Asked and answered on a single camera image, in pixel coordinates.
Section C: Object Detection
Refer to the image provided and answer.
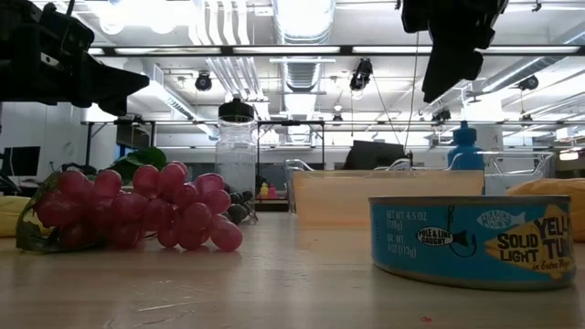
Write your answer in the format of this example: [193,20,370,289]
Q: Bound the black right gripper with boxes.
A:
[400,0,509,104]

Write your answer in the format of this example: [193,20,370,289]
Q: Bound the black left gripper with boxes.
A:
[0,0,151,117]

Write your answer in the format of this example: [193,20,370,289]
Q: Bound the blue squeeze bottle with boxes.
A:
[446,120,485,173]

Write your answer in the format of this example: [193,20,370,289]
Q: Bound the red toy grape bunch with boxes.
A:
[16,160,244,253]

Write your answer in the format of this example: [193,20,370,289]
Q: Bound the clear bottle with black lid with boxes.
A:
[214,97,258,202]

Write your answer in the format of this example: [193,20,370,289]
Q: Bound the yellow toy banana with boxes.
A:
[0,196,31,239]

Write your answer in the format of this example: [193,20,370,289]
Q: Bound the orange yellow toy food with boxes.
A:
[505,177,585,243]

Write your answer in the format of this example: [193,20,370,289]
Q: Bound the dark purple toy grape bunch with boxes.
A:
[222,183,255,226]

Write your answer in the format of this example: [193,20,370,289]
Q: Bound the blue tuna can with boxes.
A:
[367,195,578,292]

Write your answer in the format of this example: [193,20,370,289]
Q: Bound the green potted plant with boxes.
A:
[109,146,168,184]

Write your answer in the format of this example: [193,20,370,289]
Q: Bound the black computer monitor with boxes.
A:
[0,145,41,177]
[343,140,408,171]

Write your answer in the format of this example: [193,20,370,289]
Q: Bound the clear plastic bin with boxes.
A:
[283,158,321,215]
[374,151,557,196]

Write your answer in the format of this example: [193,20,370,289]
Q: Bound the thin hanging cable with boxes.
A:
[403,31,420,152]

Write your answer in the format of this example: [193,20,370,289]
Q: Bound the black aluminium rig frame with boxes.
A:
[86,44,585,58]

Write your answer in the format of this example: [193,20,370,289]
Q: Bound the silver ventilation duct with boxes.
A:
[272,0,337,145]

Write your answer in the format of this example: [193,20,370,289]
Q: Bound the black metal background frame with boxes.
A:
[80,119,585,184]

